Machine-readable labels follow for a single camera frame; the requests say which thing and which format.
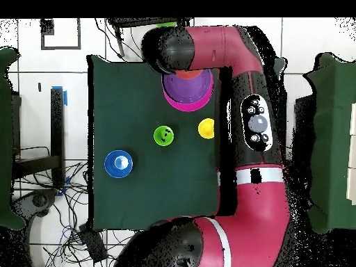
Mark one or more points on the green cup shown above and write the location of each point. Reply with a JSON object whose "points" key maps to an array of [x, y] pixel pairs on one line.
{"points": [[163, 136]]}

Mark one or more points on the pink bowl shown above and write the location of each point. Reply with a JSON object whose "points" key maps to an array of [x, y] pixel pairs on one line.
{"points": [[192, 107]]}

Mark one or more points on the purple bowl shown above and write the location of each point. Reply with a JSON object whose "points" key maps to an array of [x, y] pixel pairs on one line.
{"points": [[189, 89]]}

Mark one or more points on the small orange bowl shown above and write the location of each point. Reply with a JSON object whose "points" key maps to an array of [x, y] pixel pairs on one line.
{"points": [[189, 74]]}

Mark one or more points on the green bowl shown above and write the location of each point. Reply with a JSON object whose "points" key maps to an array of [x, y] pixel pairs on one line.
{"points": [[167, 24]]}

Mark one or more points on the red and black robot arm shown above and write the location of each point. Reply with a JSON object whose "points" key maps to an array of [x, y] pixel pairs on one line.
{"points": [[258, 211]]}

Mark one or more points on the yellow cup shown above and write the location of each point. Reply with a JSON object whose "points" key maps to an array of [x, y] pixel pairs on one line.
{"points": [[207, 128]]}

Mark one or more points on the blue bowl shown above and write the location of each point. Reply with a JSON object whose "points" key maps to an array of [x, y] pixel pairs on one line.
{"points": [[118, 164]]}

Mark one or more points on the dark green tablecloth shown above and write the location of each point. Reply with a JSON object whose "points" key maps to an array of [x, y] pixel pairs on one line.
{"points": [[125, 91]]}

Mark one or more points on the blue tape strip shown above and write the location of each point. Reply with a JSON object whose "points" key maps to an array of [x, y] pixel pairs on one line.
{"points": [[65, 98]]}

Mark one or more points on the black power brick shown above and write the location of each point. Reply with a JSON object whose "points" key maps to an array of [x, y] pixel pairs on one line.
{"points": [[93, 244]]}

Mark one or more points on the black metal stool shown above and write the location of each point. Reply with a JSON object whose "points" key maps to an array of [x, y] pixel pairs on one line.
{"points": [[130, 21]]}

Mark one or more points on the black cross beam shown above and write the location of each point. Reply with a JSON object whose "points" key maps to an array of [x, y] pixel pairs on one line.
{"points": [[36, 166]]}

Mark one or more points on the green side table cloth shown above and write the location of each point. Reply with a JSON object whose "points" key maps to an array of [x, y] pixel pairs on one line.
{"points": [[5, 139], [333, 139]]}

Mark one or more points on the white boxes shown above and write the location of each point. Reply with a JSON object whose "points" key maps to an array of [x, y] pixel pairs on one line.
{"points": [[351, 153]]}

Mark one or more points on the black upright post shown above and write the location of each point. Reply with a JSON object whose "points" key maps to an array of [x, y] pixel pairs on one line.
{"points": [[57, 125]]}

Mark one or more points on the black pedestal foot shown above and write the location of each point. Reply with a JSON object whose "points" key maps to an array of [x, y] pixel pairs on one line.
{"points": [[39, 200]]}

